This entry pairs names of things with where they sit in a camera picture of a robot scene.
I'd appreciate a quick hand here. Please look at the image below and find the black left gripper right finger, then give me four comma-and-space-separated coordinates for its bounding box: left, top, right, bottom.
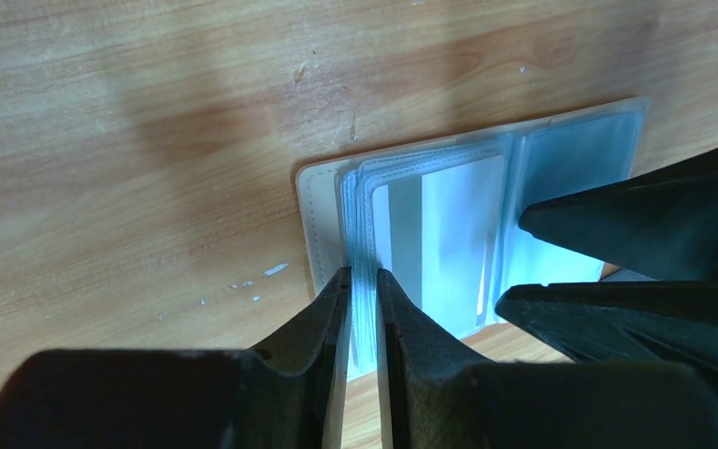
377, 269, 718, 448

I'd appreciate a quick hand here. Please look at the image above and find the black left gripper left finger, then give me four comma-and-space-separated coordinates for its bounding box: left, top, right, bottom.
0, 268, 352, 448

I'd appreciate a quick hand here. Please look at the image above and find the white card with magnetic stripe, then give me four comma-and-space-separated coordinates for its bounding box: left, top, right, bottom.
371, 155, 506, 338

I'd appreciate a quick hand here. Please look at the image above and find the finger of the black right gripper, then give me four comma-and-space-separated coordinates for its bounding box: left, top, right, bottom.
519, 149, 718, 281
495, 281, 718, 396

